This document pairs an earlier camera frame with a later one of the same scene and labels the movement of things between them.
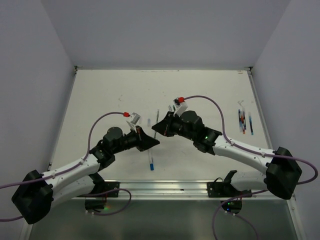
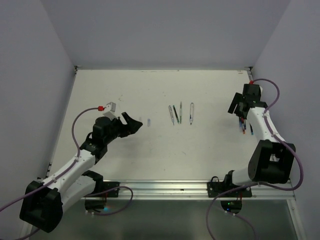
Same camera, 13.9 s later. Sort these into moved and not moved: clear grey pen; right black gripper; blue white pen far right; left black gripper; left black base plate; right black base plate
Moved: right black gripper; clear grey pen; left black gripper
Not moved: blue white pen far right; right black base plate; left black base plate
